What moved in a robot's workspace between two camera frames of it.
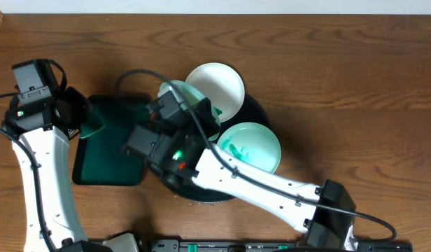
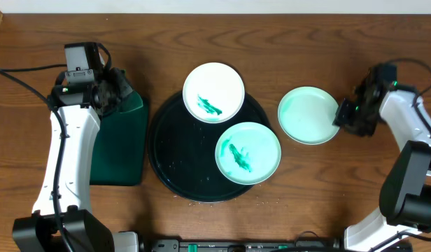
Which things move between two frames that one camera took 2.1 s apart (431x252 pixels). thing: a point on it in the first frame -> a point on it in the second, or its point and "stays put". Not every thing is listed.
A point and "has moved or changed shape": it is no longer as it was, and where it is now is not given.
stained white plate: x=187 y=95 -> x=306 y=115
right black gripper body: x=205 y=124 -> x=357 y=119
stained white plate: x=252 y=143 stays put
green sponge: x=93 y=124 has moved or changed shape
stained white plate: x=222 y=85 stays put
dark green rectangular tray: x=99 y=159 stays put
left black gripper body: x=82 y=114 -> x=118 y=87
